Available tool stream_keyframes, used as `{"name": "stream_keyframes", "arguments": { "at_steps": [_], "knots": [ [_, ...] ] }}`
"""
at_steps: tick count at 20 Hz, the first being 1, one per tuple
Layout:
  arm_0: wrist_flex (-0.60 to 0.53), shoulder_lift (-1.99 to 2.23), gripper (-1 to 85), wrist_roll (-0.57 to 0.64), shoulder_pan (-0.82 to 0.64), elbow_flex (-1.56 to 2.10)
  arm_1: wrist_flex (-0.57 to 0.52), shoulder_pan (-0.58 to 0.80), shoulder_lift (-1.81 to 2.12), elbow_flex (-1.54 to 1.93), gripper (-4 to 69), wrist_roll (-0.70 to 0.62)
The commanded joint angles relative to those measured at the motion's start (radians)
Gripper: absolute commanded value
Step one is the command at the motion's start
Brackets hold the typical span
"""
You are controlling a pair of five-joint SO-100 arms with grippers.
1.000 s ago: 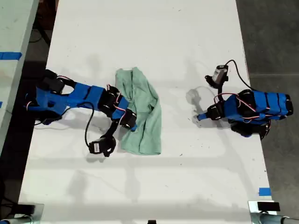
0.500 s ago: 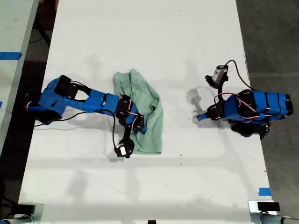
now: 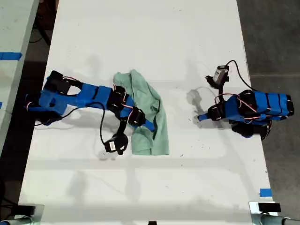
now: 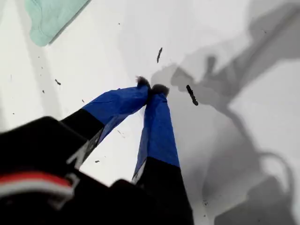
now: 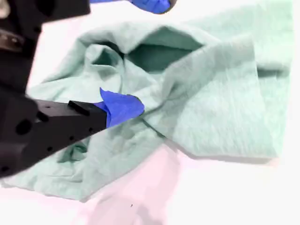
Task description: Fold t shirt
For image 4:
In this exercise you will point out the pale green T-shirt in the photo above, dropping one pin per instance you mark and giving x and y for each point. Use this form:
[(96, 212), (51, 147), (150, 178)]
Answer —
[(51, 16)]

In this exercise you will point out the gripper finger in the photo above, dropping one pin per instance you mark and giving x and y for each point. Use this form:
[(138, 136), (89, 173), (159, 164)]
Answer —
[(117, 105), (159, 140)]

